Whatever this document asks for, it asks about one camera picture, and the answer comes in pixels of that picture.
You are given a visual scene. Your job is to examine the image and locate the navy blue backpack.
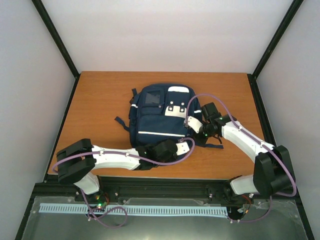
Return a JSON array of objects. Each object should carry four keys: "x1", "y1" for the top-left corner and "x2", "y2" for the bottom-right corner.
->
[{"x1": 115, "y1": 83, "x2": 224, "y2": 149}]

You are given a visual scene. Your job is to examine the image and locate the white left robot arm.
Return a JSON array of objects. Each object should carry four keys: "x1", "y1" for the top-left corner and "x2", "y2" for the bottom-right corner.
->
[{"x1": 52, "y1": 138, "x2": 183, "y2": 202}]

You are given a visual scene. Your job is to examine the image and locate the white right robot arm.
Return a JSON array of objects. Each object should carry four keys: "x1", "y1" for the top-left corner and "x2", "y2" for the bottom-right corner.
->
[{"x1": 186, "y1": 102, "x2": 297, "y2": 198}]

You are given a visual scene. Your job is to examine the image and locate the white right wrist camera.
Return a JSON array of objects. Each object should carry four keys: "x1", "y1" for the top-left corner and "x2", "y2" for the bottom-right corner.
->
[{"x1": 184, "y1": 116, "x2": 203, "y2": 134}]

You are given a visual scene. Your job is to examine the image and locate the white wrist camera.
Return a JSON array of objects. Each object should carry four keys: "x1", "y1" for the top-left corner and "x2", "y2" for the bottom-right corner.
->
[
  {"x1": 176, "y1": 142, "x2": 190, "y2": 156},
  {"x1": 184, "y1": 116, "x2": 203, "y2": 134}
]

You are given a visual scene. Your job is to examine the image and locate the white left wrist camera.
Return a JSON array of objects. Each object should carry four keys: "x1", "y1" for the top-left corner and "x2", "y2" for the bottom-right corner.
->
[{"x1": 176, "y1": 142, "x2": 190, "y2": 156}]

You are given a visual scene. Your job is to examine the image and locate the black aluminium frame rail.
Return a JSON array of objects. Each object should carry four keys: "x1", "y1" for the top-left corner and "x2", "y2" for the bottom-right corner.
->
[{"x1": 32, "y1": 174, "x2": 301, "y2": 208}]

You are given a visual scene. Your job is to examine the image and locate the light blue cable duct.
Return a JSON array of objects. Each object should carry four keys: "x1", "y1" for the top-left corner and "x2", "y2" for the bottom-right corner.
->
[{"x1": 38, "y1": 203, "x2": 228, "y2": 218}]

